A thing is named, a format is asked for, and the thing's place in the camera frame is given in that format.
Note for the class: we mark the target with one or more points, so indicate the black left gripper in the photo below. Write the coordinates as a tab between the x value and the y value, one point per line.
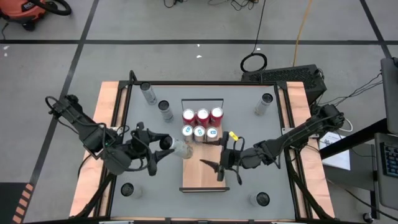
143	144

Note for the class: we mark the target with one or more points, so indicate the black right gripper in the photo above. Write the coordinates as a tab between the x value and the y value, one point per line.
234	158

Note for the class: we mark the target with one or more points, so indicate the white Celsius can orange print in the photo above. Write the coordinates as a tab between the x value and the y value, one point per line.
264	102
127	189
182	148

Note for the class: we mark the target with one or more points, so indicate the silver blue Red Bull can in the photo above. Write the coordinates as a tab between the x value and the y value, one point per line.
212	132
199	132
187	131

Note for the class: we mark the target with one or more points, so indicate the red Fanta soda can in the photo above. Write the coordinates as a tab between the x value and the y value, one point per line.
202	115
216	113
188	115

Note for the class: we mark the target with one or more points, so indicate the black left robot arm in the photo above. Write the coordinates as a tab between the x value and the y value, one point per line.
84	127

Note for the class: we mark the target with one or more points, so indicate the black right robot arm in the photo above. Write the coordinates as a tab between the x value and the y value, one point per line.
295	133

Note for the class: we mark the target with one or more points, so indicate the yellow tag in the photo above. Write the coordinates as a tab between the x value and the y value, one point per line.
233	136

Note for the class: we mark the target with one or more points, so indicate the white Celsius can blue print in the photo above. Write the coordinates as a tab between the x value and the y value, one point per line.
149	95
164	107

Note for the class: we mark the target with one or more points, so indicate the tall white Celsius can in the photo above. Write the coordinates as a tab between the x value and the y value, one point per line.
262	199

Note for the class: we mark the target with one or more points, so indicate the black computer case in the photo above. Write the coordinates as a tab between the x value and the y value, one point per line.
280	76

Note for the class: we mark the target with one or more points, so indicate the white paper sheet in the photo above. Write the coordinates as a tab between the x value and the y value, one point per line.
339	160

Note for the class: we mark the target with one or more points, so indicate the black desk bar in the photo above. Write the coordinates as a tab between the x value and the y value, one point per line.
351	140

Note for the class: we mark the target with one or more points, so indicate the grey keyboard tray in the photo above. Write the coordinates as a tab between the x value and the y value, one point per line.
385	193

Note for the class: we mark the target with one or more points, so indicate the black keyboard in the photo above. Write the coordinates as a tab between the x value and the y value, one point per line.
391	160

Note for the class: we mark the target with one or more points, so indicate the grey monitor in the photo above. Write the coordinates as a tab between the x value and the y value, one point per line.
391	93

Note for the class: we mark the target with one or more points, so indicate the orange shop vacuum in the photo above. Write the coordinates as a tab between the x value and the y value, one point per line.
21	9

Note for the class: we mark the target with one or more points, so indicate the black aluminium table frame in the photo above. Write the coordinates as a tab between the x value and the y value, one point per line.
202	83

